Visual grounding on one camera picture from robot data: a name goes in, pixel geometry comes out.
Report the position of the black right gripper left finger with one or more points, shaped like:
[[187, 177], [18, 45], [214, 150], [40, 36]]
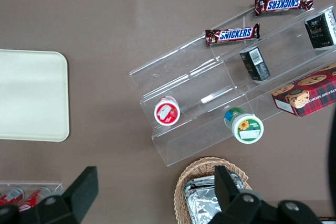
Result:
[[78, 195]]

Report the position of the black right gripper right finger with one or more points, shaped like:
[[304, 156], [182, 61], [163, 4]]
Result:
[[228, 195]]

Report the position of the green sunflower lid cup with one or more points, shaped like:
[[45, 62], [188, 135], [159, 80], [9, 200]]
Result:
[[248, 129]]

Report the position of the clear acrylic stepped shelf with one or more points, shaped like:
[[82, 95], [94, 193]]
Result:
[[183, 77]]

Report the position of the light wicker basket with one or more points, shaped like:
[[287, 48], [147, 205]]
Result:
[[181, 195]]

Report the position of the foil wrapped food pack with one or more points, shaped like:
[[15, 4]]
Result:
[[202, 207], [199, 179]]

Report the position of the Snickers chocolate bar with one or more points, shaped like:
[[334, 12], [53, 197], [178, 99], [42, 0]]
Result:
[[284, 3], [233, 34]]

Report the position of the clear acrylic bottle rack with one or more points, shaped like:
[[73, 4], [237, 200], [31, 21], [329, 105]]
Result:
[[56, 186]]

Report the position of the cream rectangular serving tray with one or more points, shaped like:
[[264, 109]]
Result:
[[31, 95]]

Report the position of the small black carton box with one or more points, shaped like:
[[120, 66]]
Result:
[[320, 31], [256, 64]]

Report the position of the red tartan cookie box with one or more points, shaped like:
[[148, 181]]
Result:
[[307, 95]]

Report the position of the red lid yogurt cup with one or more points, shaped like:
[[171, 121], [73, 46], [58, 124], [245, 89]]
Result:
[[166, 112]]

